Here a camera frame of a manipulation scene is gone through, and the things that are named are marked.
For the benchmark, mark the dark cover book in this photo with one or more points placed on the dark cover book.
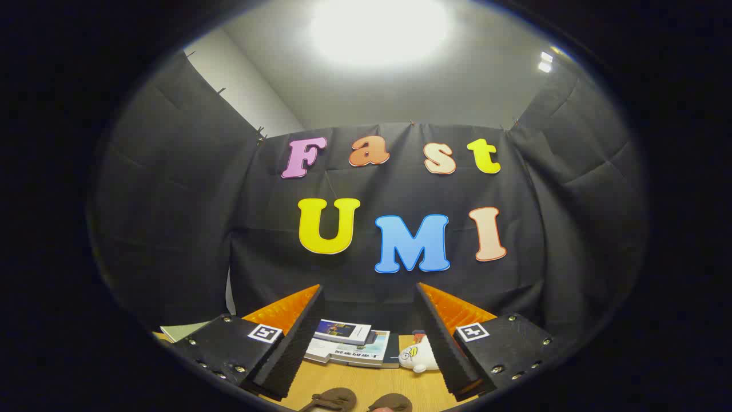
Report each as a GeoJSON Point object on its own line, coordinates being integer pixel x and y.
{"type": "Point", "coordinates": [393, 355]}

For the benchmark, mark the small blue cover book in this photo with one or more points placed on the small blue cover book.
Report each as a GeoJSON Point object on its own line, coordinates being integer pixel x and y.
{"type": "Point", "coordinates": [343, 332]}

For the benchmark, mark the brown fuzzy shoe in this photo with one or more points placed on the brown fuzzy shoe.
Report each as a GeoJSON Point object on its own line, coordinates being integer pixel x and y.
{"type": "Point", "coordinates": [392, 402]}
{"type": "Point", "coordinates": [334, 397]}

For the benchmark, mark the small ceiling light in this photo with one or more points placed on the small ceiling light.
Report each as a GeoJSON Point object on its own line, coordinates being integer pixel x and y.
{"type": "Point", "coordinates": [545, 62]}

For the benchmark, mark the green fabric storage box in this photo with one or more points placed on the green fabric storage box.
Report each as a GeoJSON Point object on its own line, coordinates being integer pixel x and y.
{"type": "Point", "coordinates": [186, 332]}

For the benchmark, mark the large ceiling light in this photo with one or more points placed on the large ceiling light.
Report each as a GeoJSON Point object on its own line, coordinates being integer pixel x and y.
{"type": "Point", "coordinates": [377, 28]}

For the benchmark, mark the white plush toy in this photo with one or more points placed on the white plush toy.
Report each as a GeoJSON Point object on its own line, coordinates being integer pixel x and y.
{"type": "Point", "coordinates": [420, 357]}

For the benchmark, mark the white paperback book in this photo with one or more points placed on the white paperback book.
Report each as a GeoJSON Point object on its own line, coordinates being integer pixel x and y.
{"type": "Point", "coordinates": [317, 350]}

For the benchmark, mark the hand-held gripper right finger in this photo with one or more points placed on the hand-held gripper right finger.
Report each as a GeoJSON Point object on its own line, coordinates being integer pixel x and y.
{"type": "Point", "coordinates": [443, 349]}

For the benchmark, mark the penguin plush toy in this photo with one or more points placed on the penguin plush toy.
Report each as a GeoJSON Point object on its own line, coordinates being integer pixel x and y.
{"type": "Point", "coordinates": [419, 335]}

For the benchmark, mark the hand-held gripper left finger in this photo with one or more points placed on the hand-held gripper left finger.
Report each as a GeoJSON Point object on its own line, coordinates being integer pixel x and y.
{"type": "Point", "coordinates": [294, 349]}

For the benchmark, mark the light blue cover book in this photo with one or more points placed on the light blue cover book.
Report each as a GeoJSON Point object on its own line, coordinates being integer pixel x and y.
{"type": "Point", "coordinates": [366, 349]}

